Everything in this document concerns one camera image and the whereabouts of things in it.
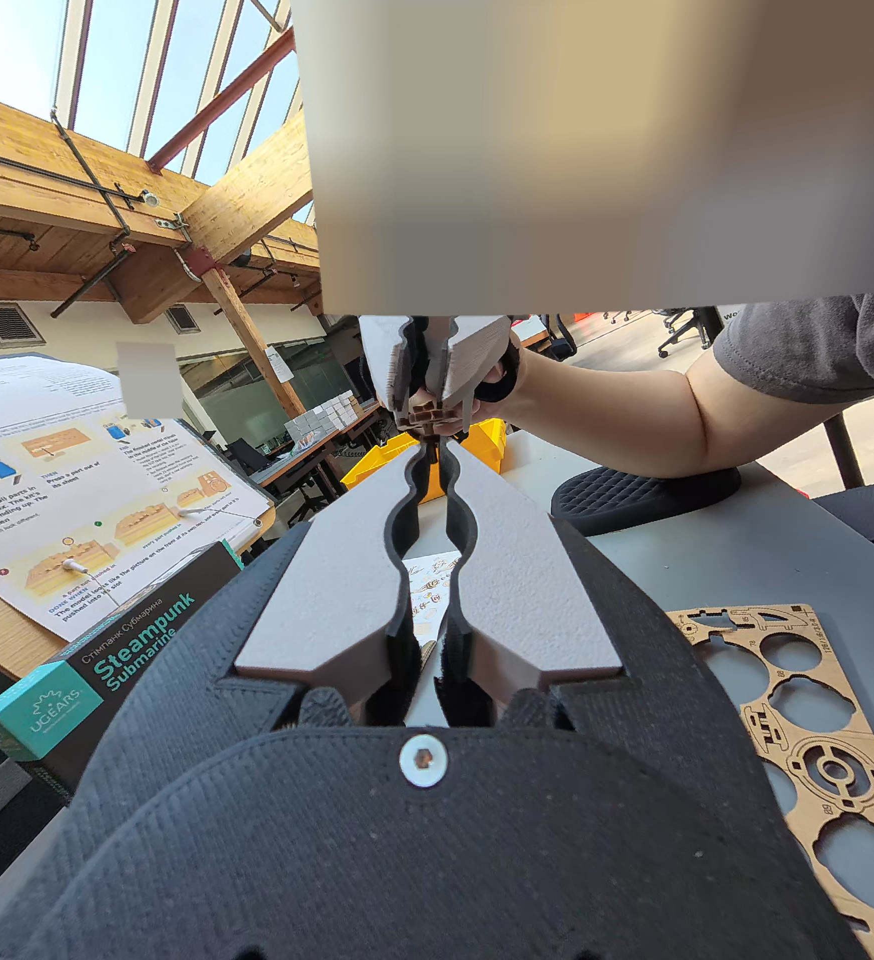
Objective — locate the small wall vent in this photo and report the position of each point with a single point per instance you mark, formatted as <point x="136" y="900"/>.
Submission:
<point x="181" y="319"/>

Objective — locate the illustrated instruction booklet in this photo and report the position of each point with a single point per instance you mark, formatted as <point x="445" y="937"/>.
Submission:
<point x="429" y="592"/>

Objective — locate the long wooden desk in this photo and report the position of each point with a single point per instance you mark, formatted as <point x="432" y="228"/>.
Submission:
<point x="309" y="457"/>

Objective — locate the black office chair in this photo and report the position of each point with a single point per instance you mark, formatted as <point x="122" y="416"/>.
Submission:
<point x="684" y="326"/>

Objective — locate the wooden pillar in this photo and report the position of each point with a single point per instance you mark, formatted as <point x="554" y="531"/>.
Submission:
<point x="249" y="330"/>

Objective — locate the small wooden model part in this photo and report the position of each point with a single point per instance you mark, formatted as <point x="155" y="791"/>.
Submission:
<point x="429" y="421"/>

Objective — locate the black padded wrist rest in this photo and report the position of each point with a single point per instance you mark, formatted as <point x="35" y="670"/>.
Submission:
<point x="632" y="499"/>

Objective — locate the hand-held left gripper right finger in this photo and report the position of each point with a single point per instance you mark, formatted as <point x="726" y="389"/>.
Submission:
<point x="534" y="600"/>

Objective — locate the person's right forearm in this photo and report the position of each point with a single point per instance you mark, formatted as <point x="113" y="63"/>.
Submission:
<point x="632" y="420"/>

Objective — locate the large wall vent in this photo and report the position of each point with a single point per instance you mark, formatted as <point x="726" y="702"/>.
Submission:
<point x="5" y="324"/>

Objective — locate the black and teal kit box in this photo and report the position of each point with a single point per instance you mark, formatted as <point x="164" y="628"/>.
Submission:
<point x="106" y="675"/>

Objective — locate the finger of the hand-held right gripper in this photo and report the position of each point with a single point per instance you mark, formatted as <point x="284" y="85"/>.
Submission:
<point x="388" y="352"/>
<point x="474" y="349"/>

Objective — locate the person's right hand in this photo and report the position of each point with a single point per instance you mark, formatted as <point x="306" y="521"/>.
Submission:
<point x="508" y="414"/>

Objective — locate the large printed instruction sheet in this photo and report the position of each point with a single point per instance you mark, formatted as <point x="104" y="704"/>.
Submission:
<point x="69" y="510"/>

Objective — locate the laser-cut wooden parts sheet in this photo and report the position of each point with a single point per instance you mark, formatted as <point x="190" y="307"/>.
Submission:
<point x="819" y="750"/>

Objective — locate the yellow plastic bin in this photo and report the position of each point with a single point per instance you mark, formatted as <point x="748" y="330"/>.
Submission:
<point x="482" y="450"/>

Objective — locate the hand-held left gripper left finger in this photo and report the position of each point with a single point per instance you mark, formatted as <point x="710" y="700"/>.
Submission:
<point x="317" y="600"/>

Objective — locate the stack of small white boxes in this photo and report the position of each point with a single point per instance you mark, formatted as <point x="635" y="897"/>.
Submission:
<point x="328" y="420"/>

